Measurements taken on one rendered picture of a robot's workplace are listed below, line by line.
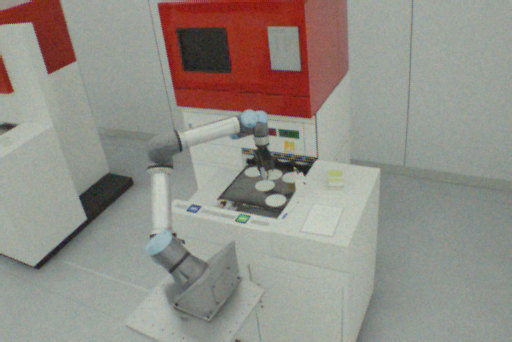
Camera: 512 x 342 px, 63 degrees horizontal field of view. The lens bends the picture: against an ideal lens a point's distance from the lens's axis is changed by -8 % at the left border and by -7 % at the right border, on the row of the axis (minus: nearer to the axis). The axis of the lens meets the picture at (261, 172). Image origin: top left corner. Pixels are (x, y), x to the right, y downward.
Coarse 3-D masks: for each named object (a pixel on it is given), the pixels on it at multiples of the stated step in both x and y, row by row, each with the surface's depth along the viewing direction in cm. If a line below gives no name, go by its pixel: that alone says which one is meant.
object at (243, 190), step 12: (276, 168) 247; (240, 180) 241; (252, 180) 239; (264, 180) 239; (276, 180) 237; (228, 192) 232; (240, 192) 231; (252, 192) 230; (264, 192) 228; (276, 192) 228; (288, 192) 226; (264, 204) 220
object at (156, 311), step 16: (160, 288) 188; (176, 288) 187; (240, 288) 184; (256, 288) 183; (144, 304) 181; (160, 304) 180; (224, 304) 177; (240, 304) 176; (256, 304) 177; (128, 320) 174; (144, 320) 173; (160, 320) 173; (176, 320) 172; (192, 320) 171; (224, 320) 170; (240, 320) 169; (144, 336) 170; (160, 336) 166; (176, 336) 165; (192, 336) 165; (208, 336) 164; (224, 336) 163
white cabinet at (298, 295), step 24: (192, 240) 217; (240, 264) 211; (264, 264) 204; (288, 264) 197; (360, 264) 211; (264, 288) 213; (288, 288) 206; (312, 288) 199; (336, 288) 193; (360, 288) 223; (264, 312) 224; (288, 312) 215; (312, 312) 208; (336, 312) 201; (360, 312) 237; (240, 336) 245; (264, 336) 235; (288, 336) 226; (312, 336) 218; (336, 336) 210
